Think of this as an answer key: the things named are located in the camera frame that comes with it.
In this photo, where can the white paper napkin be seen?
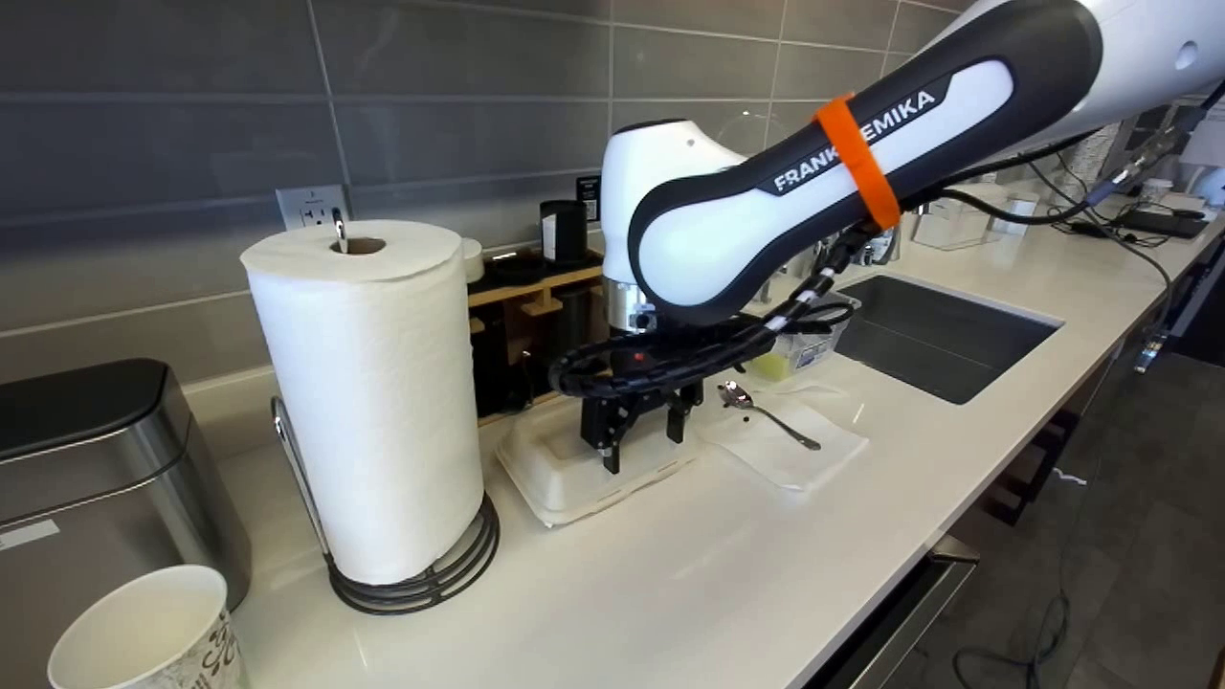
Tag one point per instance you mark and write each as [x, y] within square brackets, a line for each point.
[798, 459]

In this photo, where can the black canister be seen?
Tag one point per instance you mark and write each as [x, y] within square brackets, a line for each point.
[565, 229]

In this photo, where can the stainless steel trash bin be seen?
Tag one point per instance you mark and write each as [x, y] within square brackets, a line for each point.
[91, 485]

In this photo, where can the white paper towel roll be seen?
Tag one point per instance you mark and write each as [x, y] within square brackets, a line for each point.
[423, 588]
[377, 407]

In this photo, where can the black flat device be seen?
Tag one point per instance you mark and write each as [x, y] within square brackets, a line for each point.
[1164, 222]

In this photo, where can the black coffee machine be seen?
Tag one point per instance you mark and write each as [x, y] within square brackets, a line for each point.
[521, 329]

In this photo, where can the white paper cup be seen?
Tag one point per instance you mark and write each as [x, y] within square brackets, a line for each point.
[147, 635]

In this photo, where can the clear tub with sponge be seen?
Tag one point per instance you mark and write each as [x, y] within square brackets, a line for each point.
[798, 353]

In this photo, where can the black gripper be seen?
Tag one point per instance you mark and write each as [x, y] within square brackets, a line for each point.
[636, 402]

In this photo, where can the clear plastic container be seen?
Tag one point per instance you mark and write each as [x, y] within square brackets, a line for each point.
[952, 222]

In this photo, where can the white wall outlet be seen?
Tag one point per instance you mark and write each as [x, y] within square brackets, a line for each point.
[312, 205]

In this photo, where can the metal spoon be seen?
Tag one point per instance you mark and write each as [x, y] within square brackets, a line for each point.
[766, 409]

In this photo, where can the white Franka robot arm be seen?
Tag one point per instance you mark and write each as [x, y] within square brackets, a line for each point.
[766, 194]

